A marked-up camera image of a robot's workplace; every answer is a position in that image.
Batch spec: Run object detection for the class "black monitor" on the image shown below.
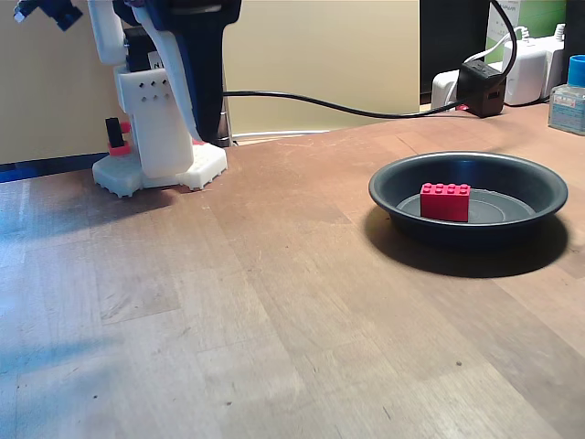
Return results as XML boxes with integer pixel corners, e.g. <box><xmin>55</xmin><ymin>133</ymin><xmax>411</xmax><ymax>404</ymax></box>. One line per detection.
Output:
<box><xmin>420</xmin><ymin>0</ymin><xmax>491</xmax><ymax>109</ymax></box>

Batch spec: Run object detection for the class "white coiled cable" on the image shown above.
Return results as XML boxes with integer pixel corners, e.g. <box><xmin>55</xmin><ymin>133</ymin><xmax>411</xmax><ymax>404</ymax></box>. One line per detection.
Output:
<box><xmin>483</xmin><ymin>26</ymin><xmax>532</xmax><ymax>63</ymax></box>

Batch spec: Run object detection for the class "black camera on bracket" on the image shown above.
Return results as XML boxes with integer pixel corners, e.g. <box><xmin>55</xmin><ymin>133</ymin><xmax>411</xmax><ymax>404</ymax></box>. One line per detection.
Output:
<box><xmin>13</xmin><ymin>0</ymin><xmax>84</xmax><ymax>32</ymax></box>

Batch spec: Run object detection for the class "red lego block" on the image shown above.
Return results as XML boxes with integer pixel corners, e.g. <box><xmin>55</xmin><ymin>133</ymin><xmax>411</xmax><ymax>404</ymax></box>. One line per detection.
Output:
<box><xmin>419</xmin><ymin>181</ymin><xmax>473</xmax><ymax>223</ymax></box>

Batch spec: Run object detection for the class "black power cube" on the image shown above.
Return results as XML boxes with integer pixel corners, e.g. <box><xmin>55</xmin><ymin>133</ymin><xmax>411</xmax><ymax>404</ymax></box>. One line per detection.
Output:
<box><xmin>456</xmin><ymin>59</ymin><xmax>507</xmax><ymax>119</ymax></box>

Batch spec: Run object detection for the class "white power adapter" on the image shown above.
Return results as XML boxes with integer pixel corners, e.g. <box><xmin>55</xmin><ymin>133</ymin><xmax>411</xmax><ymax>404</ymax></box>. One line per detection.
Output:
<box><xmin>501</xmin><ymin>36</ymin><xmax>568</xmax><ymax>107</ymax></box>

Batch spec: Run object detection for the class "chrome metal pole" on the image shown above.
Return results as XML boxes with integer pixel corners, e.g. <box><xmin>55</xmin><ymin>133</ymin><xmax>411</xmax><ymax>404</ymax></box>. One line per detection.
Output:
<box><xmin>219</xmin><ymin>81</ymin><xmax>233</xmax><ymax>148</ymax></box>

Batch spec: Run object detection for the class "green and white box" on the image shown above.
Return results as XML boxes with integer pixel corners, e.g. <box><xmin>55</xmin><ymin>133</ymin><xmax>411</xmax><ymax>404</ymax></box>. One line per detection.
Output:
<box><xmin>486</xmin><ymin>0</ymin><xmax>568</xmax><ymax>52</ymax></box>

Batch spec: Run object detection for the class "black cable from cube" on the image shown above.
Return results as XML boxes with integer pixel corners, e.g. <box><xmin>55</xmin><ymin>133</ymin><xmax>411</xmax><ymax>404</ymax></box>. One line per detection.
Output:
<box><xmin>488</xmin><ymin>0</ymin><xmax>518</xmax><ymax>74</ymax></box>

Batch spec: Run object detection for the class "long black cable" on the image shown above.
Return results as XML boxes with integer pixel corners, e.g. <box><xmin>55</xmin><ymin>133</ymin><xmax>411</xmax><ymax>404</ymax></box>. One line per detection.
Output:
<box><xmin>222</xmin><ymin>90</ymin><xmax>463</xmax><ymax>121</ymax></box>

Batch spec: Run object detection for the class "blue capped bottle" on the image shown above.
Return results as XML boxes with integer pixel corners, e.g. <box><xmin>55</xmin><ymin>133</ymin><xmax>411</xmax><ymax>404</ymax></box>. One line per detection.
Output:
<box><xmin>547</xmin><ymin>54</ymin><xmax>585</xmax><ymax>136</ymax></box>

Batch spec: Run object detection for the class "dark round metal pan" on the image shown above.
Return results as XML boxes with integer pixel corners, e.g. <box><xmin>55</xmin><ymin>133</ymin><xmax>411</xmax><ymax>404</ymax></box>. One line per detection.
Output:
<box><xmin>367</xmin><ymin>151</ymin><xmax>569</xmax><ymax>251</ymax></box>

